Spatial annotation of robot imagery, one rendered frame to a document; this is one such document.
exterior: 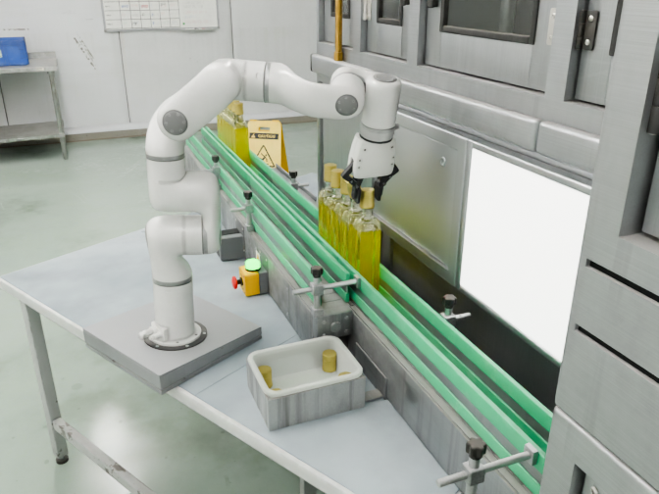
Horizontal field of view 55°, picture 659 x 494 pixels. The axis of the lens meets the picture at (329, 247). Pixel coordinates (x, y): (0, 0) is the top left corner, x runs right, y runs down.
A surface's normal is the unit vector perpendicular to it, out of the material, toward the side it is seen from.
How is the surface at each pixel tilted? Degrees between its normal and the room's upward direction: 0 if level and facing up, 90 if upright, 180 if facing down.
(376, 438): 0
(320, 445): 0
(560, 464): 90
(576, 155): 90
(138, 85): 90
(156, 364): 3
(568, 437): 90
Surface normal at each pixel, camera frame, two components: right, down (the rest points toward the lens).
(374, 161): 0.33, 0.62
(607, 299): -0.93, 0.15
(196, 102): -0.07, 0.32
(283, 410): 0.37, 0.37
